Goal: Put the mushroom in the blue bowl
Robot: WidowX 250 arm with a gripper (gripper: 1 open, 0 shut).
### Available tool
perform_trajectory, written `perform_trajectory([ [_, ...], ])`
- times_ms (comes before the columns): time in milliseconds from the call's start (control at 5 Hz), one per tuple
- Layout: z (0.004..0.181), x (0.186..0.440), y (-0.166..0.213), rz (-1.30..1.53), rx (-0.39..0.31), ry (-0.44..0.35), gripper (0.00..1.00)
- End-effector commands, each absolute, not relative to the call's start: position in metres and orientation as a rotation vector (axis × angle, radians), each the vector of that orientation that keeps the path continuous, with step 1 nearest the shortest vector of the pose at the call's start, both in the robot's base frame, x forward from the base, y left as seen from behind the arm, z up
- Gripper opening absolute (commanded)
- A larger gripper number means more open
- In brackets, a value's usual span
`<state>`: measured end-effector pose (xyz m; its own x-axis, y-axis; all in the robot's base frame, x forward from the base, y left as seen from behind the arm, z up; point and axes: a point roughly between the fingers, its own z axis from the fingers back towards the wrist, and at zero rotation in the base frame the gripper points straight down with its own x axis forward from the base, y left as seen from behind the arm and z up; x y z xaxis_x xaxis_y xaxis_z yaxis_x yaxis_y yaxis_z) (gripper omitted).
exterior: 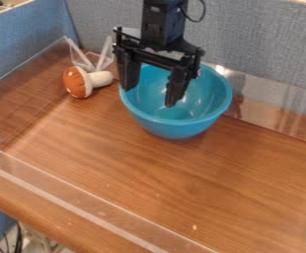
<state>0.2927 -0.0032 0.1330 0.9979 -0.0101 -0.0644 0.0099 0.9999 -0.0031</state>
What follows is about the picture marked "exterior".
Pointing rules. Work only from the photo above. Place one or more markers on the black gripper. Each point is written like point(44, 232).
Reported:
point(179, 57)

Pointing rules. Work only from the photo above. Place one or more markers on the brown and white toy mushroom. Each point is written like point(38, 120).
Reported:
point(79, 82)

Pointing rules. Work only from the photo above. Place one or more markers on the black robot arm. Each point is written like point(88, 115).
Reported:
point(163, 22)

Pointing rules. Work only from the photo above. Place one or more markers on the clear acrylic tray barrier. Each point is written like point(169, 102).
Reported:
point(108, 189)

